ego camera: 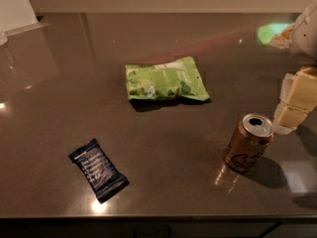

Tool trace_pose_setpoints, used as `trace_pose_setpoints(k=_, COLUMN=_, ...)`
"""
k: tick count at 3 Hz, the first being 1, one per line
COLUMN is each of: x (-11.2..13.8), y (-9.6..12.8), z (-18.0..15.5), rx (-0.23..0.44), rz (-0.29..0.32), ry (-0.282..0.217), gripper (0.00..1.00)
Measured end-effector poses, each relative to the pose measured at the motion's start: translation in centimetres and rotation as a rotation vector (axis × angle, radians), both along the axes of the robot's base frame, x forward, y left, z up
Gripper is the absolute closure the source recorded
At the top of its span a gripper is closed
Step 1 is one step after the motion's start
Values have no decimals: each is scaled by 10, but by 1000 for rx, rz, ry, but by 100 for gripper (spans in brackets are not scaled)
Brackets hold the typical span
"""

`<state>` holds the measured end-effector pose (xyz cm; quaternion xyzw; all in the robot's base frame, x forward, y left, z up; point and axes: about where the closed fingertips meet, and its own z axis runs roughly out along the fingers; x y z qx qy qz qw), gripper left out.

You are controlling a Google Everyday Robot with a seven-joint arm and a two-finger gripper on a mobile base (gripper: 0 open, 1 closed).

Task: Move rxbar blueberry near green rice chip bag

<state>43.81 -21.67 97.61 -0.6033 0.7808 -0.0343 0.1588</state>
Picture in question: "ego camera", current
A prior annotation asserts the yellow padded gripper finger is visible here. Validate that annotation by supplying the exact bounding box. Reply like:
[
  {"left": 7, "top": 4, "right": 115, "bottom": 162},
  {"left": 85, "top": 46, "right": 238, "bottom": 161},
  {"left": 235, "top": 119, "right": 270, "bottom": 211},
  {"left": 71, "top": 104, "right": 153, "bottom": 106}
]
[{"left": 273, "top": 66, "right": 317, "bottom": 135}]

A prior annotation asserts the dark blue rxbar wrapper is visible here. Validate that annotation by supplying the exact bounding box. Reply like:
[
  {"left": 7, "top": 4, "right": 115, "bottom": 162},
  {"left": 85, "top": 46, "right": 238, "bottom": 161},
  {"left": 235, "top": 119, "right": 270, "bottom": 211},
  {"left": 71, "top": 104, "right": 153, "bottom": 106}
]
[{"left": 68, "top": 139, "right": 129, "bottom": 203}]

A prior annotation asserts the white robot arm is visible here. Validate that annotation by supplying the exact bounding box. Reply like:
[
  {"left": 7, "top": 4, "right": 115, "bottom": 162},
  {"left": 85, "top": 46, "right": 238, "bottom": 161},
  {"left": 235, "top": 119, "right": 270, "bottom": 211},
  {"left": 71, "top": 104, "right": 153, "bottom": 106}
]
[{"left": 273, "top": 0, "right": 317, "bottom": 135}]

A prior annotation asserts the green rice chip bag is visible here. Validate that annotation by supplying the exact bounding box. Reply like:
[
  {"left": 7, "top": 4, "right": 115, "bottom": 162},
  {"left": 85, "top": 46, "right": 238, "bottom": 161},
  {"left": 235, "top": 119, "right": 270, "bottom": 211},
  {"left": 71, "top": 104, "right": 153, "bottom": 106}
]
[{"left": 125, "top": 57, "right": 210, "bottom": 101}]

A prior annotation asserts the gold soda can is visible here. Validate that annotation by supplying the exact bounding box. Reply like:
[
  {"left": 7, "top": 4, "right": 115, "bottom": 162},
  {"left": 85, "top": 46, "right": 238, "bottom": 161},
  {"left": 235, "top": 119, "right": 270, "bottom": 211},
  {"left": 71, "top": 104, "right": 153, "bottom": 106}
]
[{"left": 226, "top": 113, "right": 273, "bottom": 173}]

